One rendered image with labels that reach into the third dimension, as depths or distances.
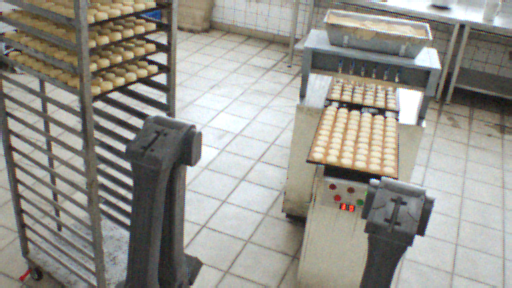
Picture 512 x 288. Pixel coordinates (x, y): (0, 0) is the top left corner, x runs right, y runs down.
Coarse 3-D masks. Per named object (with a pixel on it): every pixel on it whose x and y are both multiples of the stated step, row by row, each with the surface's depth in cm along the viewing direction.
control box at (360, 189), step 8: (328, 184) 232; (336, 184) 231; (344, 184) 230; (352, 184) 230; (360, 184) 231; (328, 192) 234; (336, 192) 233; (344, 192) 232; (360, 192) 231; (328, 200) 236; (344, 200) 234; (352, 200) 233; (352, 208) 235; (360, 208) 234
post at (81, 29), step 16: (80, 0) 171; (80, 16) 174; (80, 32) 176; (80, 48) 180; (80, 64) 183; (80, 80) 186; (80, 96) 190; (96, 176) 207; (96, 192) 210; (96, 208) 213; (96, 224) 217; (96, 240) 221; (96, 256) 226; (96, 272) 231
